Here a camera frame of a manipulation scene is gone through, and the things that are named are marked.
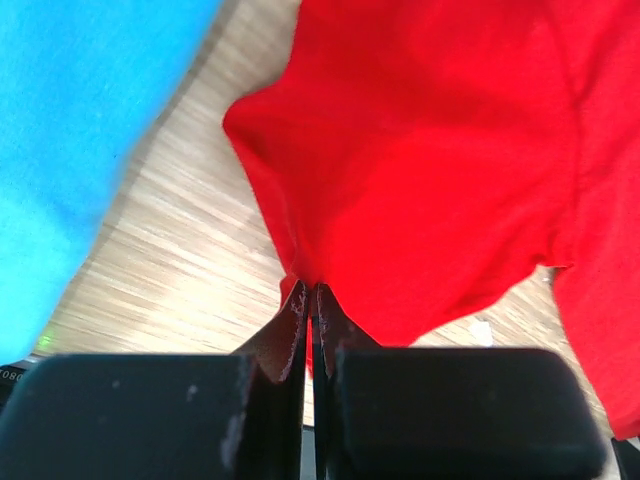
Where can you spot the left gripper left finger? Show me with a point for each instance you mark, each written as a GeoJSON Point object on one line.
{"type": "Point", "coordinates": [152, 416]}

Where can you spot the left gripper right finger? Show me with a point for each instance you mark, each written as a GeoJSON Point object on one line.
{"type": "Point", "coordinates": [444, 413]}

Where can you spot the bright red t shirt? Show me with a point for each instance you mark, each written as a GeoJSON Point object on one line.
{"type": "Point", "coordinates": [422, 157]}

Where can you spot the folded light blue t shirt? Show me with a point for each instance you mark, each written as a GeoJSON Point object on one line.
{"type": "Point", "coordinates": [81, 82]}

